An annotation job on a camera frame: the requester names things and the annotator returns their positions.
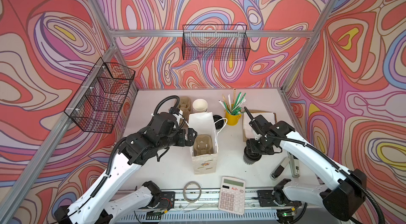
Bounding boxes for black white paper coffee cup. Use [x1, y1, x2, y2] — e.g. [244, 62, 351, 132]
[243, 154, 261, 165]

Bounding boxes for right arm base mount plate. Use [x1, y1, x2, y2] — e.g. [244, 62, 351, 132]
[256, 179, 302, 207]

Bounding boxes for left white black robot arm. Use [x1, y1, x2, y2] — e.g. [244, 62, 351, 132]
[54, 107, 198, 224]

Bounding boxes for silver black stapler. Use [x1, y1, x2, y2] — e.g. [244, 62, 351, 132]
[270, 154, 301, 180]

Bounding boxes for bundle of wrapped straws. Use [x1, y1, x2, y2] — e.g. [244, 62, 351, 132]
[218, 89, 246, 116]

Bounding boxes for white paper napkins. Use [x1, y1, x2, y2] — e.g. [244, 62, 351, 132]
[243, 112, 277, 139]

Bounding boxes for single pulp cup carrier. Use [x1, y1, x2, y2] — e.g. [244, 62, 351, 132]
[193, 134, 214, 156]

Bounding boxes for black wire basket left wall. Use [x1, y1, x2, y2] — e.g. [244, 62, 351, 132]
[64, 58, 135, 134]

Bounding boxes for brown napkin holder box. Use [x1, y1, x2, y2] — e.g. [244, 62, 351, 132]
[243, 110, 277, 142]

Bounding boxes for black wire basket back wall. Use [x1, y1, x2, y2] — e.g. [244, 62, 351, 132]
[182, 24, 251, 61]

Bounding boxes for stack of paper coffee cups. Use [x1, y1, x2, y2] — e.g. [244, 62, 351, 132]
[192, 98, 208, 113]

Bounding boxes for black wire basket wall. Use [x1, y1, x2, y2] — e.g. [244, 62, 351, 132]
[64, 58, 135, 134]
[182, 24, 251, 61]

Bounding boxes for aluminium frame rail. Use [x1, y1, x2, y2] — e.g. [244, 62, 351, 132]
[110, 30, 314, 38]

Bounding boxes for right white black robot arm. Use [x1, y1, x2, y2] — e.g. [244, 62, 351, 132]
[243, 110, 385, 224]

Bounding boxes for yellow metal bucket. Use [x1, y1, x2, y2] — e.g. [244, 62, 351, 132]
[225, 112, 241, 126]

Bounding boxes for stack of black cup lids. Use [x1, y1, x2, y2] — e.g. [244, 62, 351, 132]
[213, 115, 224, 129]

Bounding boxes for white desk calculator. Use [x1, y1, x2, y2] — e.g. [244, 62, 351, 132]
[218, 176, 246, 216]

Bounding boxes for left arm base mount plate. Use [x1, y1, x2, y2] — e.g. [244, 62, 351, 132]
[131, 180, 176, 210]

